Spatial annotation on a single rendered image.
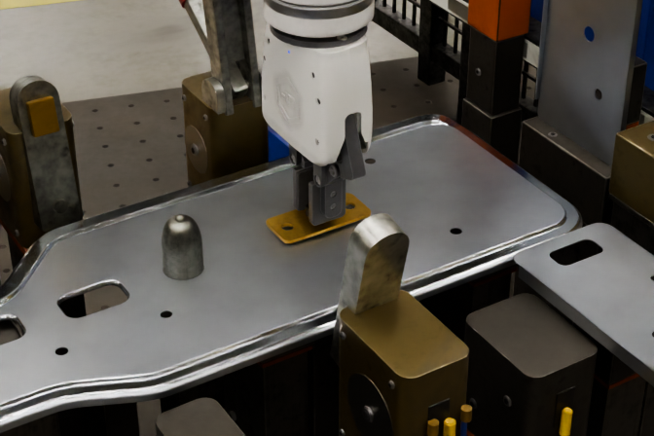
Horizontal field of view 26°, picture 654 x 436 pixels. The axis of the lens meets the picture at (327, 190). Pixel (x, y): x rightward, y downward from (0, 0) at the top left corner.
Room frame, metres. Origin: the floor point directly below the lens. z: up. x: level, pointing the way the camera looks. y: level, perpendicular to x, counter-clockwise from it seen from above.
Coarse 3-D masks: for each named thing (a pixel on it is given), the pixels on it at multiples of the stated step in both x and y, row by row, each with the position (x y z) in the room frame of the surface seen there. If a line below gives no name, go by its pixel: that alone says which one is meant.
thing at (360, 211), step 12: (360, 204) 1.00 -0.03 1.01; (276, 216) 0.98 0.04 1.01; (288, 216) 0.98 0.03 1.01; (300, 216) 0.98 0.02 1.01; (348, 216) 0.98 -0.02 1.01; (360, 216) 0.98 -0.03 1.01; (276, 228) 0.96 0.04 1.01; (300, 228) 0.96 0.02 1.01; (312, 228) 0.96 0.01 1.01; (324, 228) 0.96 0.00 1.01; (336, 228) 0.97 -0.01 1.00; (288, 240) 0.94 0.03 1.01
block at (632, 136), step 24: (624, 144) 1.01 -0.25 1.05; (648, 144) 1.00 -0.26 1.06; (624, 168) 1.01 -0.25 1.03; (648, 168) 0.99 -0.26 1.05; (624, 192) 1.01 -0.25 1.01; (648, 192) 0.98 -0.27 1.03; (624, 216) 1.01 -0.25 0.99; (648, 216) 0.98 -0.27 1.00; (648, 240) 0.98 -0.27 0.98; (648, 384) 0.96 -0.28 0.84; (648, 408) 0.96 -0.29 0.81; (648, 432) 0.97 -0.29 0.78
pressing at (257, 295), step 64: (384, 128) 1.13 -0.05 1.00; (448, 128) 1.13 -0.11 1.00; (192, 192) 1.02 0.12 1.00; (256, 192) 1.03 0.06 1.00; (384, 192) 1.03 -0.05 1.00; (448, 192) 1.03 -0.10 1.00; (512, 192) 1.03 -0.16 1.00; (64, 256) 0.93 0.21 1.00; (128, 256) 0.93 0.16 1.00; (256, 256) 0.93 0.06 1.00; (320, 256) 0.93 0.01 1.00; (448, 256) 0.93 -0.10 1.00; (512, 256) 0.94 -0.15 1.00; (0, 320) 0.85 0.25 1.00; (64, 320) 0.85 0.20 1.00; (128, 320) 0.85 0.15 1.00; (192, 320) 0.85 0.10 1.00; (256, 320) 0.85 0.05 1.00; (320, 320) 0.85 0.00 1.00; (0, 384) 0.77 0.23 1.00; (64, 384) 0.77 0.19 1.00; (128, 384) 0.78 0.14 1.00; (192, 384) 0.78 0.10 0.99
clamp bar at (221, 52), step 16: (208, 0) 1.10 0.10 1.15; (224, 0) 1.11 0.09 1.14; (240, 0) 1.11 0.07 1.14; (208, 16) 1.10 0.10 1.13; (224, 16) 1.10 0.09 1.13; (240, 16) 1.11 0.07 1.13; (208, 32) 1.10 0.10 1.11; (224, 32) 1.09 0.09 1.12; (240, 32) 1.11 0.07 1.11; (208, 48) 1.10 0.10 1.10; (224, 48) 1.09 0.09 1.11; (240, 48) 1.11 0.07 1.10; (224, 64) 1.09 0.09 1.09; (240, 64) 1.11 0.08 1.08; (256, 64) 1.10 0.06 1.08; (224, 80) 1.08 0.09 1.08; (256, 80) 1.10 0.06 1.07; (256, 96) 1.10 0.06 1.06
